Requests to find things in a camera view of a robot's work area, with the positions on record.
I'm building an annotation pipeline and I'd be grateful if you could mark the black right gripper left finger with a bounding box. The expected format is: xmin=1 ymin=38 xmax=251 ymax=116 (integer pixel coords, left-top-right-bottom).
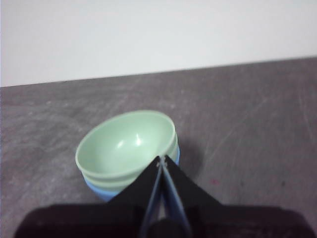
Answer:
xmin=106 ymin=155 xmax=163 ymax=238

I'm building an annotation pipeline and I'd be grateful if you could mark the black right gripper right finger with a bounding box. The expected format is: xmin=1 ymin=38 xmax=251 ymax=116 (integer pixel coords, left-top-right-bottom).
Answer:
xmin=162 ymin=155 xmax=223 ymax=238

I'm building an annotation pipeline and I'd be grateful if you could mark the green ribbed bowl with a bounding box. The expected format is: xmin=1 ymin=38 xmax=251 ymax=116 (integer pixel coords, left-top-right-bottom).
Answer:
xmin=82 ymin=135 xmax=179 ymax=192
xmin=75 ymin=110 xmax=178 ymax=181

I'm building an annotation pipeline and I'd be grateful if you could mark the blue ribbed bowl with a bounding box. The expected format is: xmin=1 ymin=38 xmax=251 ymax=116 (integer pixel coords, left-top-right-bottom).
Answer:
xmin=85 ymin=145 xmax=181 ymax=202

